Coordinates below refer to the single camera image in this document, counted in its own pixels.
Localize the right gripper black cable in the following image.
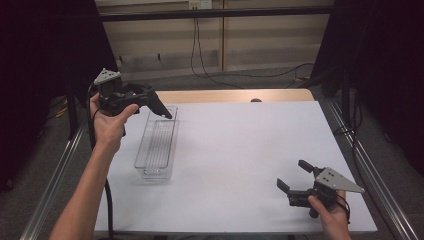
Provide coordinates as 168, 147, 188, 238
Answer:
335, 194, 352, 225

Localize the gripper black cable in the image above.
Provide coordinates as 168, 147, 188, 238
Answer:
86, 83, 115, 240
335, 194, 352, 225

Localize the black floor cable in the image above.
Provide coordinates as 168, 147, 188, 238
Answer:
333, 89, 366, 183

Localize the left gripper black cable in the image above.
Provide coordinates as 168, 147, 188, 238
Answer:
86, 83, 115, 240

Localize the clear plastic container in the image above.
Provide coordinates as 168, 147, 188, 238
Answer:
134, 105, 181, 181

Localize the black cable on wall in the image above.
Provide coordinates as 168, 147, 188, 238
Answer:
190, 17, 315, 90

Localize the person's left hand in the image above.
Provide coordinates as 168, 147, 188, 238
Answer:
89, 92, 140, 156

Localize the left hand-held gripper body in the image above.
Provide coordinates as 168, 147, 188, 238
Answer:
93, 67, 150, 118

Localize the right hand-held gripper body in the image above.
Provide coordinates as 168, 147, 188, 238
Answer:
286, 166, 366, 220

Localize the black metal stand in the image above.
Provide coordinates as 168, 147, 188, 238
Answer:
65, 83, 80, 140

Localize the wooden table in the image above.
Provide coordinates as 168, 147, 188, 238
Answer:
154, 88, 315, 105

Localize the aluminium rail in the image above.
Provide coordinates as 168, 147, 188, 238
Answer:
325, 99, 422, 240
19, 121, 88, 240

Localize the person's right hand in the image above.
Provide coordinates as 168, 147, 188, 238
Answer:
307, 190, 351, 228

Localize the black horizontal bar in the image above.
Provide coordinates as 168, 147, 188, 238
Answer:
98, 5, 335, 23

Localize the white table mat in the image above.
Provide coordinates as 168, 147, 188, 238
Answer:
94, 101, 379, 234

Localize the white wall socket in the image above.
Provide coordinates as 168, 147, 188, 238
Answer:
188, 0, 214, 10

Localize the dark curtain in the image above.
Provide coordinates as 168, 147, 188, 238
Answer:
0, 0, 126, 193
310, 0, 424, 176

